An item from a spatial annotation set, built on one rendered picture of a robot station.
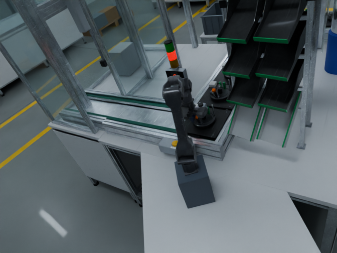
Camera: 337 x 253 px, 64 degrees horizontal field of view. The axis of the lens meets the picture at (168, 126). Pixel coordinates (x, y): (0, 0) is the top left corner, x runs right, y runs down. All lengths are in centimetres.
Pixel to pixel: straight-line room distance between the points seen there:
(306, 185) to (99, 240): 177
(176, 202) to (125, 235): 113
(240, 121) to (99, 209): 175
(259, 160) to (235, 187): 21
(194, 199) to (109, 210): 148
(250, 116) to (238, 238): 58
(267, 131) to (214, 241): 58
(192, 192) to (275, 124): 52
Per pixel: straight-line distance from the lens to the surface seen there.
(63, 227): 285
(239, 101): 134
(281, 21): 117
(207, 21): 349
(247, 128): 144
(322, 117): 176
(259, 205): 135
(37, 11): 206
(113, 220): 261
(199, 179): 122
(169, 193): 146
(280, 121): 140
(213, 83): 188
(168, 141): 157
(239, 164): 150
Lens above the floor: 201
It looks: 39 degrees down
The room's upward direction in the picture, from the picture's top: 20 degrees counter-clockwise
